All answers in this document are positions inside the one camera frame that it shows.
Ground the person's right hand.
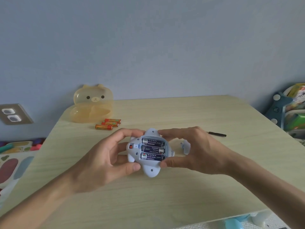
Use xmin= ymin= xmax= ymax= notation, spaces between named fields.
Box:
xmin=157 ymin=126 xmax=241 ymax=176

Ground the person's left hand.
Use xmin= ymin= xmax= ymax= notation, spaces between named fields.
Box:
xmin=66 ymin=128 xmax=146 ymax=195

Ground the battery compartment cover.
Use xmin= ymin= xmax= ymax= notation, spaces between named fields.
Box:
xmin=180 ymin=139 xmax=191 ymax=156

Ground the dark blue battery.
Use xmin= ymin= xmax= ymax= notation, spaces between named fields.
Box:
xmin=141 ymin=137 xmax=164 ymax=147
xmin=140 ymin=152 xmax=165 ymax=162
xmin=140 ymin=145 xmax=166 ymax=154

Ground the light blue airplane toy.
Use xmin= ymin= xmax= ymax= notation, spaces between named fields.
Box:
xmin=126 ymin=128 xmax=176 ymax=178

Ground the person's right forearm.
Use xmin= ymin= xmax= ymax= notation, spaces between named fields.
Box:
xmin=227 ymin=152 xmax=305 ymax=229

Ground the person's left forearm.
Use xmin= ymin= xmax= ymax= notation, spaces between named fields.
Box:
xmin=0 ymin=174 xmax=77 ymax=229

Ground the orange bear-shaped plastic box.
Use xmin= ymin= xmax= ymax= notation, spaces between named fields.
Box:
xmin=61 ymin=84 xmax=114 ymax=124

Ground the white board with coloured ovals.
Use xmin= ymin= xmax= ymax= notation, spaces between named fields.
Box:
xmin=0 ymin=151 xmax=37 ymax=190

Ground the teal plastic stick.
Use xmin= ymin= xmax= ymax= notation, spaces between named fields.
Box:
xmin=0 ymin=143 xmax=15 ymax=153

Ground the white light-blue paper bag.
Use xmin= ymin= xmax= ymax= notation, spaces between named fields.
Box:
xmin=0 ymin=186 xmax=13 ymax=211

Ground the row of picture books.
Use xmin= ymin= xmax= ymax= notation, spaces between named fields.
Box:
xmin=284 ymin=83 xmax=305 ymax=132

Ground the beige wall socket plate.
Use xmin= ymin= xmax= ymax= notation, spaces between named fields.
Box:
xmin=0 ymin=103 xmax=34 ymax=125

